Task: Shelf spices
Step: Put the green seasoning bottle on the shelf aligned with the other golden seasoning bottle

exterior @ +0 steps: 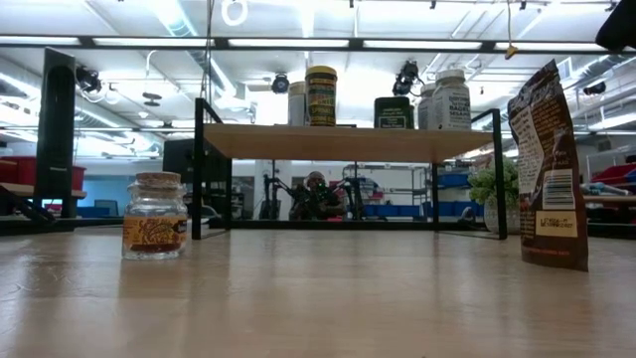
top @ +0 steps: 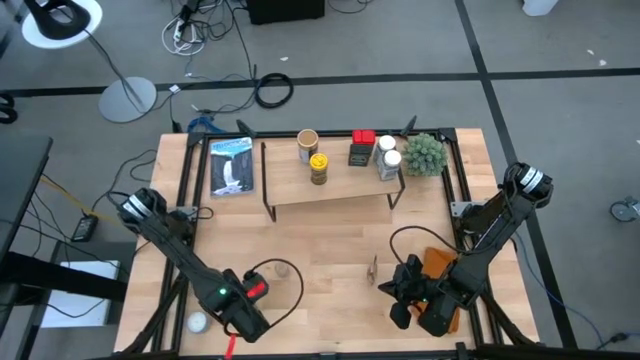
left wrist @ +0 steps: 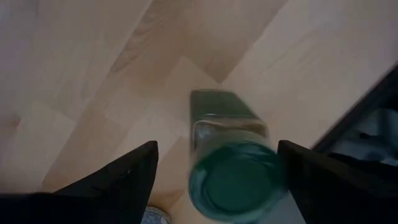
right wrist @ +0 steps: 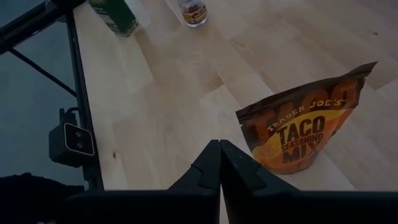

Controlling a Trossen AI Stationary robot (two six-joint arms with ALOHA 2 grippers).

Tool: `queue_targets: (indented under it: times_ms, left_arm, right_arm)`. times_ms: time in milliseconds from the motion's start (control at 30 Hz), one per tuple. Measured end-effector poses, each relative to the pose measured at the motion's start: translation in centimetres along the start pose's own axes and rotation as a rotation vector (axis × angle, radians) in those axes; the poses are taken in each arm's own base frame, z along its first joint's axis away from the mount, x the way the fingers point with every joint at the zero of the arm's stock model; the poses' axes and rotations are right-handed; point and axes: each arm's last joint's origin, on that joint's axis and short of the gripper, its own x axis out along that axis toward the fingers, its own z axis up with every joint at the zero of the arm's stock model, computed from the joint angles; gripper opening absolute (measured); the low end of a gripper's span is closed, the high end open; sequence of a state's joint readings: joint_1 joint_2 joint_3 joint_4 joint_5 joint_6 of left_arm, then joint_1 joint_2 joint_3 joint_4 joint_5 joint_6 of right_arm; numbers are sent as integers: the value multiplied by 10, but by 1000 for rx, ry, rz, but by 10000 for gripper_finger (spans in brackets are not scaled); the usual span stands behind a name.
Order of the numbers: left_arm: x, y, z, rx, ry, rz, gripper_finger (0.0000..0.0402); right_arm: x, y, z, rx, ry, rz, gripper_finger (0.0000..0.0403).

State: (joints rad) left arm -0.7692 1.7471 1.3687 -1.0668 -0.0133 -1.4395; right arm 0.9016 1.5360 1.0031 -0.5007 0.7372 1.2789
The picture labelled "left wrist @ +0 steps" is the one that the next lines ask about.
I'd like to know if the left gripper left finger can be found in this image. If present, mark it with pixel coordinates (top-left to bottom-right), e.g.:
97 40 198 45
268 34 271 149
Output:
54 141 159 224

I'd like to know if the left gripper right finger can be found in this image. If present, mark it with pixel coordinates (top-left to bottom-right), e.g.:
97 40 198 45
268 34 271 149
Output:
277 139 358 224

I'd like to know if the green lid spice jar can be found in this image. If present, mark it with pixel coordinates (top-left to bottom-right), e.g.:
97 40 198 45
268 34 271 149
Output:
187 88 289 224

